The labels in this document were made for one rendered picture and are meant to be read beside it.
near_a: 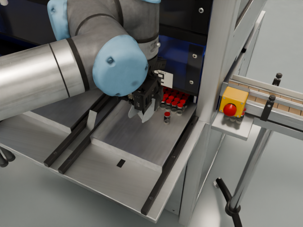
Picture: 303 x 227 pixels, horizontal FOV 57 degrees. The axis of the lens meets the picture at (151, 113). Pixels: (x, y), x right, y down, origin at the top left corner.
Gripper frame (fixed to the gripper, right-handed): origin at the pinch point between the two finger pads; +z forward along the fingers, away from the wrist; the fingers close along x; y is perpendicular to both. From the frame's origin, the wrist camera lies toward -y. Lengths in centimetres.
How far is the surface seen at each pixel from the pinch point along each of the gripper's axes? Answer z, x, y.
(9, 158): 88, -98, -8
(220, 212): 109, 27, -43
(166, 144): 21.0, 2.8, -9.3
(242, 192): 75, 33, -40
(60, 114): 21.1, -37.9, -4.9
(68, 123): 21.1, -32.3, -2.6
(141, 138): 21.0, -5.8, -8.0
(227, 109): 8.5, 17.6, -20.9
